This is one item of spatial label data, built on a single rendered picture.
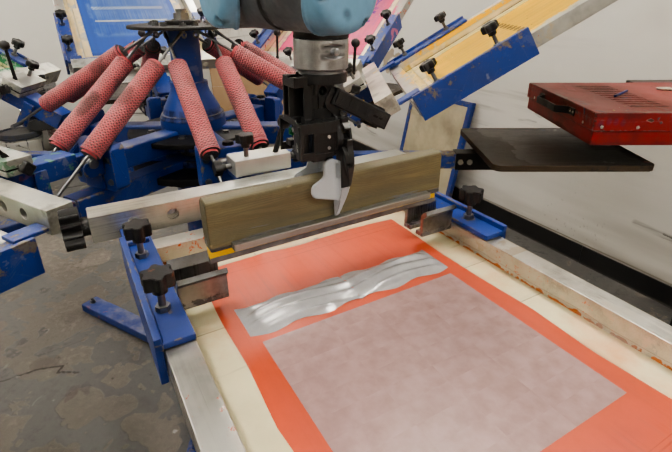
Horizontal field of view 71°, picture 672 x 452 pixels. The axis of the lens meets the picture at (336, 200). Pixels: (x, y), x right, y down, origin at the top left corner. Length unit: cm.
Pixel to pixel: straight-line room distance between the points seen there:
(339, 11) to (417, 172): 41
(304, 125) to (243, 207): 14
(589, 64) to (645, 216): 80
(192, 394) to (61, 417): 154
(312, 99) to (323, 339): 33
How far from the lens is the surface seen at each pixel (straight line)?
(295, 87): 63
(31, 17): 474
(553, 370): 68
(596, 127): 142
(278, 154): 100
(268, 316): 70
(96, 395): 212
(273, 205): 67
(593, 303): 77
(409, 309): 73
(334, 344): 66
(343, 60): 64
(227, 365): 65
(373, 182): 74
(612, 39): 272
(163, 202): 91
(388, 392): 60
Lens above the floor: 139
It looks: 24 degrees down
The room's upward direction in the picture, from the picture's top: straight up
